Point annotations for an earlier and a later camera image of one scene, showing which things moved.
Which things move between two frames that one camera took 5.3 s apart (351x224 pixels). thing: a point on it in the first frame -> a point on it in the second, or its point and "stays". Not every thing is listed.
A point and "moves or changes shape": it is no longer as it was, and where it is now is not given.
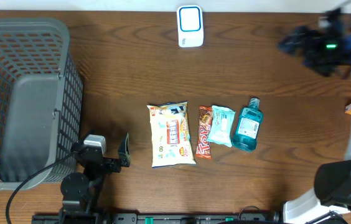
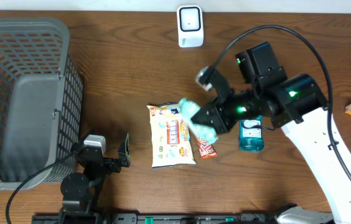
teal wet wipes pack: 223,120 moves or changes shape
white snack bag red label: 170,139 stays
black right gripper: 313,37 -> 221,120
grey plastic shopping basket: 29,103 stays
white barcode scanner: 190,26 stays
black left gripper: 114,165 stays
